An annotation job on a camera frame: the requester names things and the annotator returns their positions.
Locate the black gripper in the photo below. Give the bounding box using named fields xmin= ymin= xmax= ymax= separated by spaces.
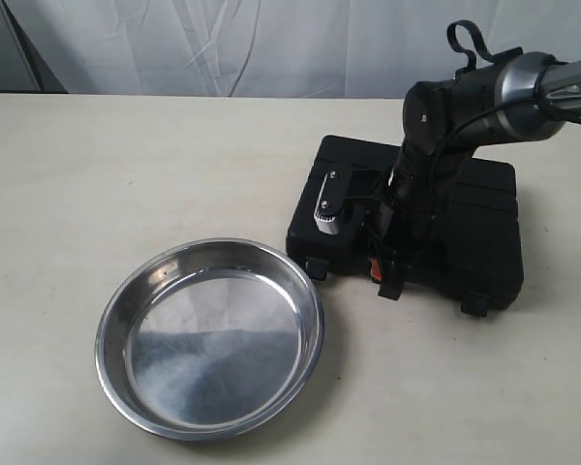
xmin=348 ymin=144 xmax=460 ymax=299

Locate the black plastic tool case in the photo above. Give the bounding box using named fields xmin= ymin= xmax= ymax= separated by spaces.
xmin=286 ymin=135 xmax=524 ymax=318

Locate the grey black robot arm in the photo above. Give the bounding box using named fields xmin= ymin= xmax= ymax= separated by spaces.
xmin=370 ymin=48 xmax=581 ymax=300

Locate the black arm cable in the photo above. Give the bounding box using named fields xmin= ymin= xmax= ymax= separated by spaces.
xmin=428 ymin=19 xmax=581 ymax=214

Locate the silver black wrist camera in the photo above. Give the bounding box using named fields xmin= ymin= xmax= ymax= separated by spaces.
xmin=313 ymin=169 xmax=353 ymax=235

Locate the round stainless steel tray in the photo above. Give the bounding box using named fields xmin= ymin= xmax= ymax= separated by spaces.
xmin=94 ymin=237 xmax=324 ymax=443

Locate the white backdrop cloth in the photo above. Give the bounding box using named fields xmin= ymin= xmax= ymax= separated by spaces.
xmin=0 ymin=1 xmax=581 ymax=98

